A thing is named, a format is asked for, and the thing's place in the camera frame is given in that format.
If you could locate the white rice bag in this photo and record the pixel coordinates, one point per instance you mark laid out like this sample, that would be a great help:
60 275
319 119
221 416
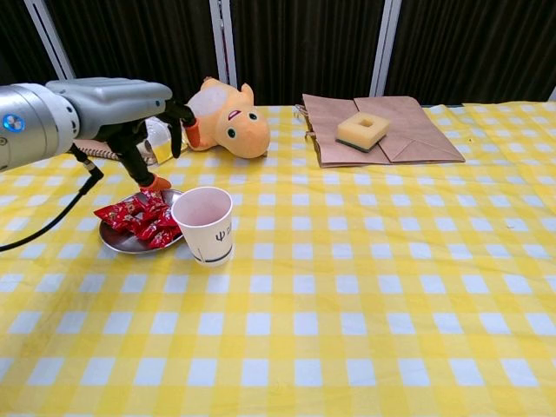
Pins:
160 150

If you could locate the brown spiral notebook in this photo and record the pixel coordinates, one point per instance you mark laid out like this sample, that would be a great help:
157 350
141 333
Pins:
104 152

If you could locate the brown paper bag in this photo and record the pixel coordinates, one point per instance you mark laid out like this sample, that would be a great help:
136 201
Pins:
412 130

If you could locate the silver metal plate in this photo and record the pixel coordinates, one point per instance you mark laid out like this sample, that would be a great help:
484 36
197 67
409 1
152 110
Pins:
117 243

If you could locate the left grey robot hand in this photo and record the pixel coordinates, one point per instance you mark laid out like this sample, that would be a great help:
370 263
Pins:
117 104

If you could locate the yellow checked tablecloth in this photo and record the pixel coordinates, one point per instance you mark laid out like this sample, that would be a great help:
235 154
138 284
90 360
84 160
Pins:
347 304

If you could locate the black pleated curtain panel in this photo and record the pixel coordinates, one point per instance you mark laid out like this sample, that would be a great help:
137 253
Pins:
17 43
478 43
139 43
304 43

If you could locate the red wrapped candy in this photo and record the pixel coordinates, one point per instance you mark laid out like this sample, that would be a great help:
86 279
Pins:
169 217
115 213
147 231
167 237
152 202

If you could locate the white frame post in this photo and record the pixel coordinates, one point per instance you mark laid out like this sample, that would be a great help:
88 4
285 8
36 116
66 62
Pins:
386 43
217 35
54 48

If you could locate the white paper cup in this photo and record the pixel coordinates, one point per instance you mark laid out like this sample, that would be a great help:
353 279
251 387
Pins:
213 243

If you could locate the orange plush toy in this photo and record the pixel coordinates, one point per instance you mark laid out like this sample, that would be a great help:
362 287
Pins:
243 134

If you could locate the yellow square sponge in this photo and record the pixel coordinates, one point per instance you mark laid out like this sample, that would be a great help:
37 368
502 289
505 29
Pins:
347 134

